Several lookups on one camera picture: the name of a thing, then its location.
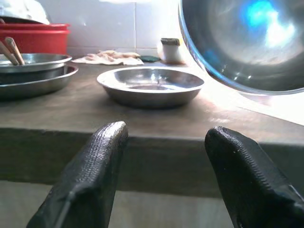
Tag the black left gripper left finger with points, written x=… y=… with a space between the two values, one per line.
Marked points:
x=97 y=159

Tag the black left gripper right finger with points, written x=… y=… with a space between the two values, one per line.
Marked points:
x=247 y=171

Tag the large steel mixing bowl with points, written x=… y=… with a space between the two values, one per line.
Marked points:
x=249 y=47

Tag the small shallow steel bowl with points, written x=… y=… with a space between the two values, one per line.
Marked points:
x=149 y=90

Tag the crumpled beige cloth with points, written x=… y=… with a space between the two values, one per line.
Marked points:
x=109 y=58

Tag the dark steel bowl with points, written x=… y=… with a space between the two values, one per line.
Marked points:
x=28 y=75

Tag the dark green scouring sponge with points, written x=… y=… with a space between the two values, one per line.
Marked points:
x=149 y=58

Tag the white ceramic cup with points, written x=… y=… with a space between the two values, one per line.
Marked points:
x=171 y=52

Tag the red plastic basin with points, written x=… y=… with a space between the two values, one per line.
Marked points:
x=40 y=40

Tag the wooden chopstick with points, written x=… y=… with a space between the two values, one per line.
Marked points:
x=14 y=51
x=8 y=57

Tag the white upturned bowl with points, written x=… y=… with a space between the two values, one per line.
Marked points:
x=26 y=10

